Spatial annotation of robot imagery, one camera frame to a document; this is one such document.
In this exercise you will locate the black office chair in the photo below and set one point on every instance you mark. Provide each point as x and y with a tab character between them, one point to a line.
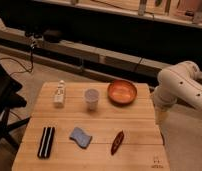
9	99

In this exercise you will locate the small white bottle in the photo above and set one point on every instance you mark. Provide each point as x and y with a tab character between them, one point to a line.
59	94

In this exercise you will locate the black white striped case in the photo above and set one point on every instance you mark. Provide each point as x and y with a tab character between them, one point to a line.
46	143

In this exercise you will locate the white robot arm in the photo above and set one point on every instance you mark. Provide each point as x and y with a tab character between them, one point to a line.
177	81

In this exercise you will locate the black power adapter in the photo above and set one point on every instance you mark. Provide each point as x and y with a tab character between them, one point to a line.
53	36

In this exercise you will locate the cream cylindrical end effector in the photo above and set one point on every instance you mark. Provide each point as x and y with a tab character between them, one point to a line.
161	115

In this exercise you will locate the blue sponge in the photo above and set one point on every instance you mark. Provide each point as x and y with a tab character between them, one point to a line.
80	137

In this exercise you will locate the orange wooden bowl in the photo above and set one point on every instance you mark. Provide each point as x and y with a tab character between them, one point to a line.
122	92

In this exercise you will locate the translucent plastic cup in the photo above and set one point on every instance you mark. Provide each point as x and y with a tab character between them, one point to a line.
91	97

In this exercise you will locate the dark red chili pepper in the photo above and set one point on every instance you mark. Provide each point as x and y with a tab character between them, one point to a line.
117	142

